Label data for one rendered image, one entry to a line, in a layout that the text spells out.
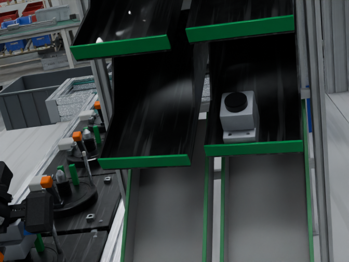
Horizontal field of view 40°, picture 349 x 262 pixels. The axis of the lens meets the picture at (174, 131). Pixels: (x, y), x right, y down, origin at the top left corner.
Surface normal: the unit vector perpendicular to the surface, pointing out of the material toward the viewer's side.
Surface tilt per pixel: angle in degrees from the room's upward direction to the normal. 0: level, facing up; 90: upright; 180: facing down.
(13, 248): 90
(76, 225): 0
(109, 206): 0
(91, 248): 0
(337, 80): 90
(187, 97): 25
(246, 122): 115
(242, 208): 45
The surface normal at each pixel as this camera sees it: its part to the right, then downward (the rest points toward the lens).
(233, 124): -0.15, 0.74
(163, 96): -0.25, -0.67
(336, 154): -0.16, -0.92
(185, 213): -0.29, -0.37
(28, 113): -0.07, 0.37
